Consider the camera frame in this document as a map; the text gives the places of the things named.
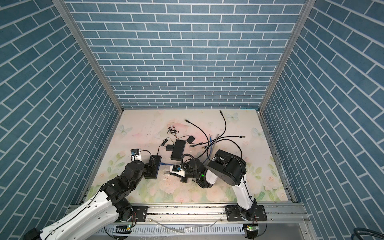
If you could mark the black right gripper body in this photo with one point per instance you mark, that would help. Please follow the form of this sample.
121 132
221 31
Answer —
189 175

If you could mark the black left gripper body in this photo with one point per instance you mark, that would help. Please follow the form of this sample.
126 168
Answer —
133 186

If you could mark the black network switch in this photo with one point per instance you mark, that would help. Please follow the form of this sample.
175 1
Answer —
153 167
178 150

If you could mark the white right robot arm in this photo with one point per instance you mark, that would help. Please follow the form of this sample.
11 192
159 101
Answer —
225 166

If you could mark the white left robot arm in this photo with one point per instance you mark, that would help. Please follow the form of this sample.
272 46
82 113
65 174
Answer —
107 206

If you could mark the black power adapter right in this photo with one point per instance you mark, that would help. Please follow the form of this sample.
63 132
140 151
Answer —
190 139

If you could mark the black power adapter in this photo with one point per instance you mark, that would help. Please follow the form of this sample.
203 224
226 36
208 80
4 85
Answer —
190 139
169 148

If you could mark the black power adapter left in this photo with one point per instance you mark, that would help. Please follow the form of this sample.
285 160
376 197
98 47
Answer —
169 148

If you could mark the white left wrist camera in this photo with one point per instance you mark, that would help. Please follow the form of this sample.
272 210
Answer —
135 155

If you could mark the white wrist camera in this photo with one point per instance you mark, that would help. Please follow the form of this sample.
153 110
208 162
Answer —
176 170
135 155

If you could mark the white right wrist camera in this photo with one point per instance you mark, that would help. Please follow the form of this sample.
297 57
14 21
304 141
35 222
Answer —
176 170

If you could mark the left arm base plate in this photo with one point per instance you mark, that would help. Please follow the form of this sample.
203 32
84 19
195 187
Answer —
135 214

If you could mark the aluminium front rail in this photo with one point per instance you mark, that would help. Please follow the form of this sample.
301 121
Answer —
271 213

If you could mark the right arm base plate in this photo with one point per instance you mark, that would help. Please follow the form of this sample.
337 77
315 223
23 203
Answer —
246 213

